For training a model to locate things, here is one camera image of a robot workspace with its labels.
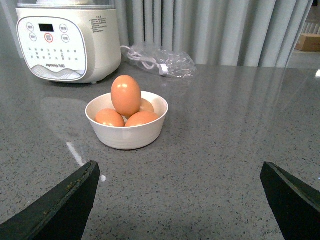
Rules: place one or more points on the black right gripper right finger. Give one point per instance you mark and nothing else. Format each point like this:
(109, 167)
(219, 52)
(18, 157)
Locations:
(295, 204)

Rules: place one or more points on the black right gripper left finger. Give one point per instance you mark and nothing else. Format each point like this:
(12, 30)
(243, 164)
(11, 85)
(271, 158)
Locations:
(60, 214)

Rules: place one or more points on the brown egg front in bowl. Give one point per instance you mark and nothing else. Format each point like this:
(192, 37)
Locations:
(141, 118)

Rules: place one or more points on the pale brown egg back in bowl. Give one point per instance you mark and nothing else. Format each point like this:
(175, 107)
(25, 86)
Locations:
(146, 106)

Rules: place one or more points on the cardboard box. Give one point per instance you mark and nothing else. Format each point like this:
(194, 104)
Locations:
(308, 42)

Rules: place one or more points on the white bowl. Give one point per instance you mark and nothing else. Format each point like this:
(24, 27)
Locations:
(127, 138)

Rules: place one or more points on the white Joyoung blender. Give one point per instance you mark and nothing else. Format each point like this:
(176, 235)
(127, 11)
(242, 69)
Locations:
(69, 41)

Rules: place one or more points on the clear plastic bag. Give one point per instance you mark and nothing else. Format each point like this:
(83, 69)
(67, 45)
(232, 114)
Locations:
(154, 59)

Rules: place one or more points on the grey curtain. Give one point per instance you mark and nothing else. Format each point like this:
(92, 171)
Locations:
(251, 33)

